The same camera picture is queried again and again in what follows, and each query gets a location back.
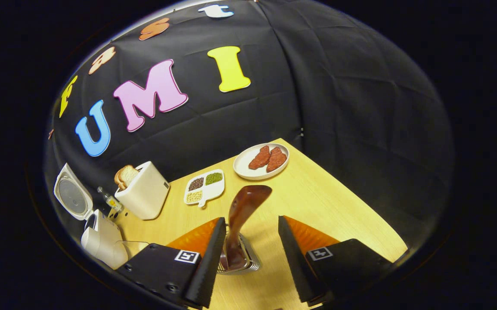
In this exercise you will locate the brown wooden spoon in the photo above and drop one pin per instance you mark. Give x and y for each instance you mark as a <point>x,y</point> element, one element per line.
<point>242,206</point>

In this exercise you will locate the white divided grain dish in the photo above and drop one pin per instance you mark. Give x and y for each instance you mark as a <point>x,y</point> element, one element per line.
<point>216,189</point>

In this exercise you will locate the toasted bread slice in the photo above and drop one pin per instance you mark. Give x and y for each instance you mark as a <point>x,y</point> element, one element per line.
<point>130,174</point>
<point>119,180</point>

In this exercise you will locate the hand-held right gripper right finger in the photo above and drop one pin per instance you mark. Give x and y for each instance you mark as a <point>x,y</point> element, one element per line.
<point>293,262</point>

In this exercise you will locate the round white plate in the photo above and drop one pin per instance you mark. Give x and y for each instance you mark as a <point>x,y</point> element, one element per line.
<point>242,165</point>

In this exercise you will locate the black backdrop cloth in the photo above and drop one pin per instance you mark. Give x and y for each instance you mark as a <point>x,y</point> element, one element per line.
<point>339,107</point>

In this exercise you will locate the white toaster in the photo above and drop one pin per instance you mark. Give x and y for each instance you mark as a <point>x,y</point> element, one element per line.
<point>145,193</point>

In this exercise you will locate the red meat piece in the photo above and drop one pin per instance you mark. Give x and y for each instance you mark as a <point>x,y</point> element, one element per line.
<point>259,157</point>
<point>277,159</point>

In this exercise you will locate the white rice cooker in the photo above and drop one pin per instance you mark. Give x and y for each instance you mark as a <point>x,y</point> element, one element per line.
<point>102,245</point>

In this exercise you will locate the small clear glass bottle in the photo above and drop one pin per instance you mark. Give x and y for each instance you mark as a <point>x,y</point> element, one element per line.
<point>110,200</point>

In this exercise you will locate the clear shallow container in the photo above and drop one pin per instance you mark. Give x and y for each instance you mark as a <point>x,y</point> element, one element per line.
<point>135,249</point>

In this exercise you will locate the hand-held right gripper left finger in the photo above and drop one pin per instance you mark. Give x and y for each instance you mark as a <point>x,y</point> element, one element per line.
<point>207,267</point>

